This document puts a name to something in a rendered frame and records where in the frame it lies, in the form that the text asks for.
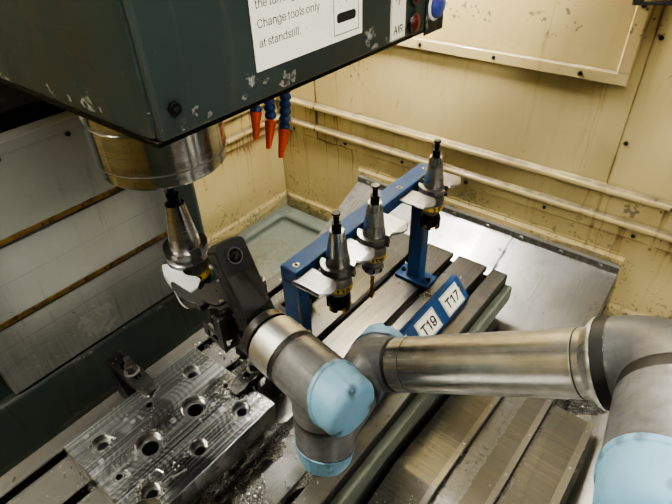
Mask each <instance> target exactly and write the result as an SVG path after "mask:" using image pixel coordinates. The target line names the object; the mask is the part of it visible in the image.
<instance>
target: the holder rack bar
mask: <svg viewBox="0 0 672 504"><path fill-rule="evenodd" d="M427 166H428V165H427V164H423V163H419V164H418V165H417V166H415V167H414V168H412V169H411V170H410V171H408V172H407V173H406V174H404V175H403V176H402V177H400V178H399V179H397V180H396V181H395V182H393V183H392V184H391V185H389V186H388V187H387V188H385V189H384V190H382V191H381V192H380V193H378V194H380V200H381V201H382V206H383V213H386V214H389V213H390V212H391V211H393V210H394V209H395V208H397V207H398V206H399V205H400V204H402V203H401V202H398V200H399V198H400V197H402V196H403V195H404V194H405V193H407V192H408V191H409V190H414V191H418V190H419V189H418V186H419V183H422V179H424V177H425V173H426V170H427ZM367 203H368V201H367V202H366V203H365V204H363V205H362V206H361V207H359V208H358V209H356V210H355V211H354V212H352V213H351V214H350V215H348V216H347V217H346V218H344V219H343V220H341V222H342V227H343V228H344V231H345V236H346V239H347V238H351V239H354V240H356V239H357V230H358V228H360V229H362V228H363V223H364V218H365V213H366V208H367ZM328 235H329V230H328V231H326V232H325V233H324V234H322V235H321V236H320V237H318V238H317V239H315V240H314V241H313V242H311V243H310V244H309V245H307V246H306V247H305V248H303V249H302V250H300V251H299V252H298V253H296V254H295V255H294V256H292V257H291V258H289V259H288V260H287V261H285V262H284V263H283V264H281V266H280V269H281V277H282V278H283V279H285V280H287V281H289V282H291V283H292V281H293V280H294V279H295V278H298V277H299V276H300V275H301V274H302V273H304V272H305V271H306V270H307V269H309V268H310V267H312V268H315V269H317V270H318V269H319V268H320V259H321V258H322V257H323V258H325V257H326V250H327V242H328Z"/></svg>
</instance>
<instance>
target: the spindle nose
mask: <svg viewBox="0 0 672 504"><path fill-rule="evenodd" d="M78 116H79V115H78ZM79 119H80V121H81V125H82V128H83V130H84V133H85V136H86V139H87V142H88V145H89V148H90V150H91V153H92V156H93V159H94V162H95V164H96V166H97V167H98V168H99V171H100V174H101V176H102V177H103V179H104V180H106V181H107V182H109V183H110V184H112V185H115V186H118V187H120V188H124V189H128V190H136V191H155V190H164V189H170V188H175V187H179V186H183V185H186V184H189V183H192V182H195V181H197V180H200V179H202V178H204V177H205V176H207V175H209V174H210V173H212V172H213V171H215V170H216V169H217V168H218V167H219V166H220V165H221V164H222V162H223V161H224V160H225V158H226V155H227V149H226V134H225V128H224V123H223V121H222V122H219V123H217V124H215V125H212V126H210V127H208V128H206V129H203V130H201V131H199V132H197V133H194V134H192V135H190V136H188V137H185V138H183V139H181V140H178V141H176V142H174V143H172V144H169V145H167V146H165V147H163V148H160V149H156V148H154V147H152V146H149V145H147V144H145V143H142V142H140V141H137V140H135V139H133V138H130V137H128V136H126V135H123V134H121V133H119V132H116V131H114V130H112V129H109V128H107V127H104V126H102V125H100V124H97V123H95V122H93V121H90V120H88V119H86V118H83V117H81V116H79Z"/></svg>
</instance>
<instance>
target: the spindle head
mask: <svg viewBox="0 0 672 504"><path fill-rule="evenodd" d="M425 3H426V0H421V2H420V3H419V4H418V5H417V6H412V5H411V3H410V0H406V20H405V36H404V37H401V38H399V39H397V40H394V41H392V42H390V16H391V0H362V33H359V34H357V35H354V36H351V37H349V38H346V39H344V40H341V41H338V42H336V43H333V44H331V45H328V46H325V47H323V48H320V49H318V50H315V51H312V52H310V53H307V54H305V55H302V56H300V57H297V58H294V59H292V60H289V61H287V62H284V63H281V64H279V65H276V66H274V67H271V68H268V69H266V70H263V71H261V72H258V73H257V71H256V63H255V54H254V46H253V38H252V30H251V22H250V14H249V6H248V0H0V82H1V83H3V84H5V85H8V86H10V87H13V88H15V89H17V90H20V91H22V92H24V93H27V94H29V95H31V96H34V97H36V98H38V99H41V100H43V101H46V102H48V103H50V104H53V105H55V106H57V107H60V108H62V109H64V110H67V111H69V112H71V113H74V114H76V115H79V116H81V117H83V118H86V119H88V120H90V121H93V122H95V123H97V124H100V125H102V126H104V127H107V128H109V129H112V130H114V131H116V132H119V133H121V134H123V135H126V136H128V137H130V138H133V139H135V140H137V141H140V142H142V143H145V144H147V145H149V146H152V147H154V148H156V149H160V148H163V147H165V146H167V145H169V144H172V143H174V142H176V141H178V140H181V139H183V138H185V137H188V136H190V135H192V134H194V133H197V132H199V131H201V130H203V129H206V128H208V127H210V126H212V125H215V124H217V123H219V122H222V121H224V120H226V119H228V118H231V117H233V116H235V115H237V114H240V113H242V112H244V111H247V110H249V109H251V108H253V107H256V106H258V105H260V104H262V103H265V102H267V101H269V100H272V99H274V98H276V97H278V96H281V95H283V94H285V93H287V92H290V91H292V90H294V89H297V88H299V87H301V86H303V85H306V84H308V83H310V82H312V81H315V80H317V79H319V78H322V77H324V76H326V75H328V74H331V73H333V72H335V71H337V70H340V69H342V68H344V67H346V66H349V65H351V64H353V63H356V62H358V61H360V60H362V59H365V58H367V57H369V56H371V55H374V54H376V53H378V52H381V51H383V50H385V49H387V48H390V47H392V46H394V45H396V44H399V43H401V42H403V41H406V40H408V39H410V38H412V37H415V36H417V35H419V34H421V33H423V32H424V18H425ZM414 10H418V11H419V12H420V13H421V17H422V21H421V26H420V29H419V31H418V32H417V33H416V34H415V35H411V34H410V33H409V31H408V19H409V17H410V15H411V13H412V12H413V11H414Z"/></svg>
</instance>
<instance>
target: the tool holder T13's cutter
mask: <svg viewBox="0 0 672 504"><path fill-rule="evenodd" d="M326 300H327V306H329V311H330V312H333V313H336V314H337V312H338V311H342V312H343V313H345V312H347V311H349V310H350V305H352V300H351V292H349V293H347V295H345V296H344V297H334V296H332V295H329V296H326Z"/></svg>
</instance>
